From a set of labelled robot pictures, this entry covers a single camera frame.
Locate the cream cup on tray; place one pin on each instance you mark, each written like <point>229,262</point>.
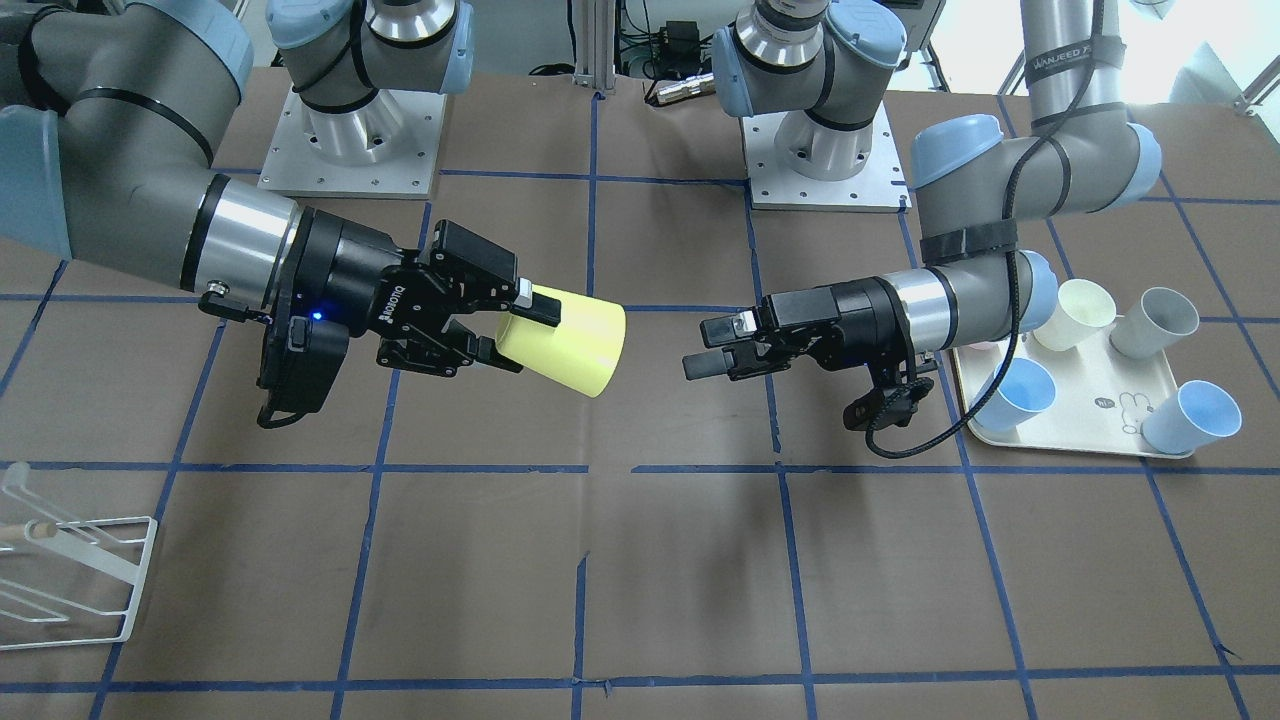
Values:
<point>1082,309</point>

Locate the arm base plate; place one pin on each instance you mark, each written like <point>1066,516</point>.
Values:
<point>794,164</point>
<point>386,150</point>

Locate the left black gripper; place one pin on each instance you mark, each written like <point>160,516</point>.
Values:
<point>858,312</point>

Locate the yellow plastic cup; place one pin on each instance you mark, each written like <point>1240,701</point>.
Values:
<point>581,352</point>

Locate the cream serving tray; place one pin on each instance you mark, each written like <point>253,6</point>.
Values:
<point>1102,398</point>

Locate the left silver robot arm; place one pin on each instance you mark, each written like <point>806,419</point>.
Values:
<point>830,62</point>

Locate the grey cup on tray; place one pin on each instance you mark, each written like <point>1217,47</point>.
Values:
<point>1160,318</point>

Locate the white wire cup rack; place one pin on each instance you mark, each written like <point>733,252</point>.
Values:
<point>69,581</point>

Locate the pink cup on tray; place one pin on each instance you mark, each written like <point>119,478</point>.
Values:
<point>984,346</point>

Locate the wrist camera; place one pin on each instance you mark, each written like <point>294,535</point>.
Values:
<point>894,398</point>
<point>301,358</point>

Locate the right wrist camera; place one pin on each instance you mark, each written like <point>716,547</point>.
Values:
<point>301,358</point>

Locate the blue cup near arm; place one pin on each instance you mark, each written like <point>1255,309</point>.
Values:
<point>1028,389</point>

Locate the aluminium frame post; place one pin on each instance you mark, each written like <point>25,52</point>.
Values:
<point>593,41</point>

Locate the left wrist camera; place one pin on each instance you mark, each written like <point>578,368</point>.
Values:
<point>894,398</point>

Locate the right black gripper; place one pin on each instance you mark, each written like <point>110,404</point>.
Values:
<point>352,268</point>

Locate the blue cup tray corner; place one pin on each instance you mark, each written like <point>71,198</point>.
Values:
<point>1198,414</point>

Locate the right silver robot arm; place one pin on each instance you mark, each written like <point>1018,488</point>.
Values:
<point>110,127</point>

